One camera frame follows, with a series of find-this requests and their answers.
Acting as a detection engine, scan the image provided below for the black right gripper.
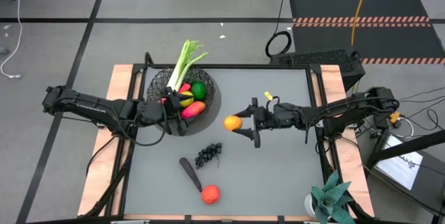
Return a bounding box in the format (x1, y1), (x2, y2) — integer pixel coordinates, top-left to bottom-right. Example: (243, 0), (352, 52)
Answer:
(231, 97), (305, 149)

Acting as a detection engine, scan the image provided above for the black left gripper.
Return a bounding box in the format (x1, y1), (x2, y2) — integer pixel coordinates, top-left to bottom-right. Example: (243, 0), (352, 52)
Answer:
(137, 87), (195, 138)

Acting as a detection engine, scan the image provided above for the yellow-green apple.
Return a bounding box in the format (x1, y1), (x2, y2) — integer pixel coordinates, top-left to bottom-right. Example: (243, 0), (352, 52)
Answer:
(179, 90), (195, 109)

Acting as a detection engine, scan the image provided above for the red yellow mango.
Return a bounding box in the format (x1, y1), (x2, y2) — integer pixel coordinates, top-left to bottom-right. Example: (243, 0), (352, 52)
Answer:
(180, 100), (207, 120)

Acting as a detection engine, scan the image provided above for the small orange citrus fruit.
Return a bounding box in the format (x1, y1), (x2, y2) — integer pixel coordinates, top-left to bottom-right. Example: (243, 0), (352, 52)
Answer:
(223, 115), (244, 132)

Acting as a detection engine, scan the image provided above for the orange carrot with green top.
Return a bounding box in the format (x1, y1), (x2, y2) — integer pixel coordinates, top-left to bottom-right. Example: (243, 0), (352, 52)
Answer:
(177, 82), (193, 95)

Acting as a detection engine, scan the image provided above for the green lime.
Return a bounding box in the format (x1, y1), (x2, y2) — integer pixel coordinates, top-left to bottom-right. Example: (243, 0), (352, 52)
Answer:
(191, 81), (208, 102)

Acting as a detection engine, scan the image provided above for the white green leek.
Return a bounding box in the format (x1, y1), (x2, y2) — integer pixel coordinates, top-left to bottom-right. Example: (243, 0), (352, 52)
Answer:
(165, 39), (210, 92)

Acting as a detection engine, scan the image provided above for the dark grape bunch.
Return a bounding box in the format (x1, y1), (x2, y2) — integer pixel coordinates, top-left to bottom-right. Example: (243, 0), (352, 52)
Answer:
(194, 143), (223, 170)

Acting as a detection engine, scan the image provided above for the dark purple eggplant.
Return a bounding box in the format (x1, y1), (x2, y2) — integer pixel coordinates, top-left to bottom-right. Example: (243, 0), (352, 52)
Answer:
(179, 157), (203, 193)

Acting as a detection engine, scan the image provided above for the large red-orange orange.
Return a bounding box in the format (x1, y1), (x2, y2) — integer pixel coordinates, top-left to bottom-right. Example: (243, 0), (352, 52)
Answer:
(201, 184), (222, 206)

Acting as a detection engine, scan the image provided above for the black perforated computer tower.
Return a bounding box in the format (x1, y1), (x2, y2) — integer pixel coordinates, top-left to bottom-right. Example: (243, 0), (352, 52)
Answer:
(269, 49), (366, 91)

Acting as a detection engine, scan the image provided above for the teal potted plant white pot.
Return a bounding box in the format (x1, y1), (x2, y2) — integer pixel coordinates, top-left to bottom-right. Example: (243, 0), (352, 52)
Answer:
(304, 170), (357, 224)

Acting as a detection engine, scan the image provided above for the white paper sheet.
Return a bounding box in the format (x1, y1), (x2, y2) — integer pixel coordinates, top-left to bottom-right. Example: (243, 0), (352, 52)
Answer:
(375, 135), (423, 191)

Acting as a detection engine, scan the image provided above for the black side table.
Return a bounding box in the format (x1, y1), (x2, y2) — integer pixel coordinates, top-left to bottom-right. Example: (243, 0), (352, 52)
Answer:
(364, 129), (445, 220)

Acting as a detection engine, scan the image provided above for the black wire basket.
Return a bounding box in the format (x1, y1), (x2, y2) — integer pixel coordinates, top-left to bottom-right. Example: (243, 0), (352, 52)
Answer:
(145, 66), (216, 125)

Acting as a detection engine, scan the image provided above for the black metal table frame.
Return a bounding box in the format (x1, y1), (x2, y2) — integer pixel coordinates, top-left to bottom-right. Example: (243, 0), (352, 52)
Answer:
(83, 51), (370, 224)

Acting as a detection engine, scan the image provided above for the black coiled floor cable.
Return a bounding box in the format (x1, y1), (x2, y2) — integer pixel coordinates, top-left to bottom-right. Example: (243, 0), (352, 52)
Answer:
(264, 0), (293, 58)

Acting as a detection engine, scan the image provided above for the yellow hanging cable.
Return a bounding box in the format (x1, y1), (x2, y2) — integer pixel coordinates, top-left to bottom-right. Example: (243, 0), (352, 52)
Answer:
(350, 0), (373, 47)

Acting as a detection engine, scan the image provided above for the white floor cable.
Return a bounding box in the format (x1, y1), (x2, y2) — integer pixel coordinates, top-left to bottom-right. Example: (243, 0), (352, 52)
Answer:
(0, 0), (23, 79)

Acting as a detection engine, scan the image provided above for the black cable bundle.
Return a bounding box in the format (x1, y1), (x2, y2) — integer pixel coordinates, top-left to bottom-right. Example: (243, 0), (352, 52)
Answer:
(396, 86), (445, 133)

